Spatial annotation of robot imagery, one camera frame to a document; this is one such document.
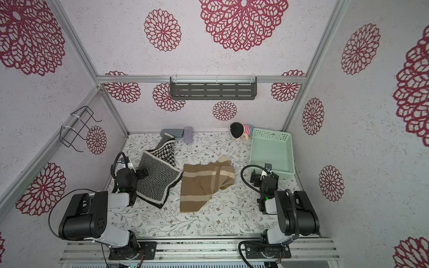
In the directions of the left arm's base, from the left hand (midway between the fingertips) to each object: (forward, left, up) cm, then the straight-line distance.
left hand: (136, 165), depth 93 cm
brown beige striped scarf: (-7, -35, -6) cm, 36 cm away
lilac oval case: (+30, -25, -7) cm, 39 cm away
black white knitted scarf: (-2, -11, -5) cm, 12 cm away
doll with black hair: (+30, -60, -3) cm, 67 cm away
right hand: (-2, -71, -1) cm, 71 cm away
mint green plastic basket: (+20, -84, -10) cm, 87 cm away
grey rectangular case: (+30, -18, -6) cm, 36 cm away
